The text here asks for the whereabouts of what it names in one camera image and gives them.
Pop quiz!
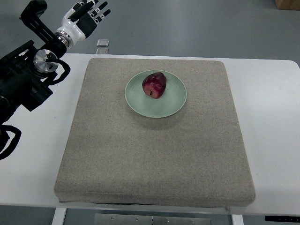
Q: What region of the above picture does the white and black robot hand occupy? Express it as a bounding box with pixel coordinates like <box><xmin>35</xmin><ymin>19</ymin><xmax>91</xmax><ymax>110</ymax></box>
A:
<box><xmin>54</xmin><ymin>0</ymin><xmax>111</xmax><ymax>49</ymax></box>

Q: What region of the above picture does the wooden box corner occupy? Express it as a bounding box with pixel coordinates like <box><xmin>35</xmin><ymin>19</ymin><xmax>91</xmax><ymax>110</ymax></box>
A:
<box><xmin>275</xmin><ymin>0</ymin><xmax>300</xmax><ymax>10</ymax></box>

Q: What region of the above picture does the lower silver floor plate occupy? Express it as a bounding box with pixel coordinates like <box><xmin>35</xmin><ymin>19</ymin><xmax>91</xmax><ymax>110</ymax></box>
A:
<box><xmin>96</xmin><ymin>48</ymin><xmax>109</xmax><ymax>54</ymax></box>

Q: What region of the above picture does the red apple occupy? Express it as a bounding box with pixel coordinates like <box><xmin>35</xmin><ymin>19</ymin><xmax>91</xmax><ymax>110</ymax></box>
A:
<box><xmin>142</xmin><ymin>72</ymin><xmax>167</xmax><ymax>99</ymax></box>

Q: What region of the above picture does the upper silver floor plate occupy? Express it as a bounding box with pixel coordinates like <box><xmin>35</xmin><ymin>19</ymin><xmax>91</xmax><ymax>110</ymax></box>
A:
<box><xmin>97</xmin><ymin>39</ymin><xmax>109</xmax><ymax>47</ymax></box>

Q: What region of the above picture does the black table control panel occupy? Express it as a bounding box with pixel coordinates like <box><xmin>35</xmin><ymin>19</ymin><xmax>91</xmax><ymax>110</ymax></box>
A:
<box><xmin>264</xmin><ymin>215</ymin><xmax>300</xmax><ymax>223</ymax></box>

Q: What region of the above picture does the metal table base plate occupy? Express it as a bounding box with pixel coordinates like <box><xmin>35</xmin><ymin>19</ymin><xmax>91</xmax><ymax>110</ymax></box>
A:
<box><xmin>94</xmin><ymin>213</ymin><xmax>211</xmax><ymax>225</ymax></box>

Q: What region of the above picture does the white table leg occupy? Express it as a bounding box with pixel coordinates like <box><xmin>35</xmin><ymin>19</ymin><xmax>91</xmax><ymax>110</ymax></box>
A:
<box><xmin>231</xmin><ymin>215</ymin><xmax>244</xmax><ymax>225</ymax></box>
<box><xmin>51</xmin><ymin>208</ymin><xmax>67</xmax><ymax>225</ymax></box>

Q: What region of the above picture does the white right table leg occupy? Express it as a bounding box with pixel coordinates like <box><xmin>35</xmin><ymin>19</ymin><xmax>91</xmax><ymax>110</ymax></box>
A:
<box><xmin>231</xmin><ymin>215</ymin><xmax>244</xmax><ymax>225</ymax></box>

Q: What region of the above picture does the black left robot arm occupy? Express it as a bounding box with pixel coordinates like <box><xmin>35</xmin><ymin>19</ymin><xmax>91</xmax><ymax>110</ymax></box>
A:
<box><xmin>0</xmin><ymin>0</ymin><xmax>70</xmax><ymax>159</ymax></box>

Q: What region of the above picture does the white left table leg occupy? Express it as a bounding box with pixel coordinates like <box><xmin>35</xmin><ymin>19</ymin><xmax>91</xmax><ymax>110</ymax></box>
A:
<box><xmin>51</xmin><ymin>208</ymin><xmax>67</xmax><ymax>225</ymax></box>

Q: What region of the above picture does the silver floor plate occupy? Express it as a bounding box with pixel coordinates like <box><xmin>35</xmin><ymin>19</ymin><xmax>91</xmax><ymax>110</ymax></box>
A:
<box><xmin>96</xmin><ymin>48</ymin><xmax>109</xmax><ymax>54</ymax></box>
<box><xmin>97</xmin><ymin>39</ymin><xmax>109</xmax><ymax>47</ymax></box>

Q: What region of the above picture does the light green plate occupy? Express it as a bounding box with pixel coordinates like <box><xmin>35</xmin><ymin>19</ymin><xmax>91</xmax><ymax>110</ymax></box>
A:
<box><xmin>125</xmin><ymin>70</ymin><xmax>187</xmax><ymax>118</ymax></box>

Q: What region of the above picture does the beige fabric cushion mat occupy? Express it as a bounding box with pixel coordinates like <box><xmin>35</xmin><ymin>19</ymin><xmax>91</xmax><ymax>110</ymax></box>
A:
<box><xmin>54</xmin><ymin>58</ymin><xmax>255</xmax><ymax>207</ymax></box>

